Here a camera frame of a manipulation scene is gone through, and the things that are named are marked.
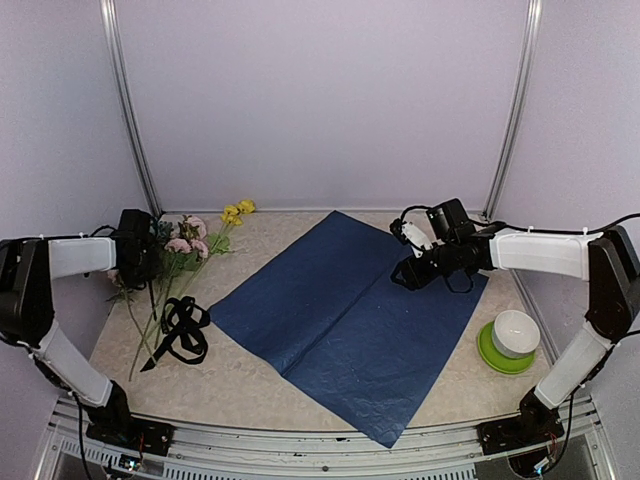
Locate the blue fake rose bunch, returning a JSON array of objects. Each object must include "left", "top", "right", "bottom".
[{"left": 149, "top": 217, "right": 174, "bottom": 249}]

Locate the green plate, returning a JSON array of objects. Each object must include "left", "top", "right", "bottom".
[{"left": 477, "top": 322, "right": 536, "bottom": 375}]

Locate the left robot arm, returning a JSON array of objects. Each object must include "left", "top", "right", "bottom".
[{"left": 1, "top": 209, "right": 175, "bottom": 456}]

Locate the pink fake rose bunch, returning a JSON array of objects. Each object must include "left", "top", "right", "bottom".
[{"left": 107, "top": 210, "right": 216, "bottom": 371}]

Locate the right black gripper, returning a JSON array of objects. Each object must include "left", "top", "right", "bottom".
[{"left": 391, "top": 239, "right": 461, "bottom": 290}]

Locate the black ribbon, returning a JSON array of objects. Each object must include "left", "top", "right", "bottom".
[{"left": 140, "top": 296, "right": 211, "bottom": 372}]

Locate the aluminium frame post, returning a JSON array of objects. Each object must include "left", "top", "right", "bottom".
[
  {"left": 482, "top": 0, "right": 543, "bottom": 220},
  {"left": 99, "top": 0, "right": 163, "bottom": 216}
]

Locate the front aluminium rail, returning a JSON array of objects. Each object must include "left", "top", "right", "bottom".
[{"left": 47, "top": 397, "right": 609, "bottom": 480}]

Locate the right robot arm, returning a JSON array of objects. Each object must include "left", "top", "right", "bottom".
[{"left": 389, "top": 198, "right": 639, "bottom": 455}]

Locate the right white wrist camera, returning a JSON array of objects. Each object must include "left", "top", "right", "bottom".
[{"left": 389, "top": 218, "right": 432, "bottom": 258}]

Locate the white ceramic bowl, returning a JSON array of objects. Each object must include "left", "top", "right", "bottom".
[{"left": 491, "top": 310, "right": 541, "bottom": 359}]

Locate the right aluminium frame post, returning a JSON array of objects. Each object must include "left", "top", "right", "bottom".
[{"left": 482, "top": 0, "right": 543, "bottom": 220}]

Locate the left aluminium frame post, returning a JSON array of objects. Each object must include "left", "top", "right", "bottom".
[{"left": 99, "top": 0, "right": 163, "bottom": 216}]

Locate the yellow fake flower stem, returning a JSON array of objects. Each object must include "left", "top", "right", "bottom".
[{"left": 149, "top": 199, "right": 257, "bottom": 323}]

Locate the blue wrapping paper sheet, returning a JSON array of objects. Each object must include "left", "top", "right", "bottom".
[{"left": 209, "top": 211, "right": 488, "bottom": 448}]

